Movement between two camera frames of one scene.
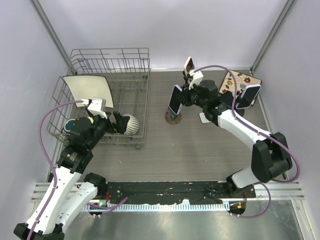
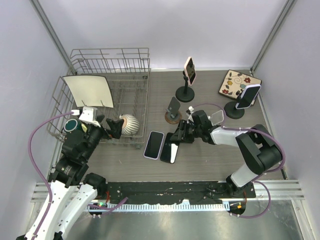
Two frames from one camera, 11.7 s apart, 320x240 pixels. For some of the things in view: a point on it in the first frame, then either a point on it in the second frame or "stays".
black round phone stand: [239, 112] stays
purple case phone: [248, 96] stays
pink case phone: [189, 65] stays
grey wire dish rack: [128, 71] stays
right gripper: [185, 94] → [177, 136]
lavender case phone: [175, 104] → [153, 145]
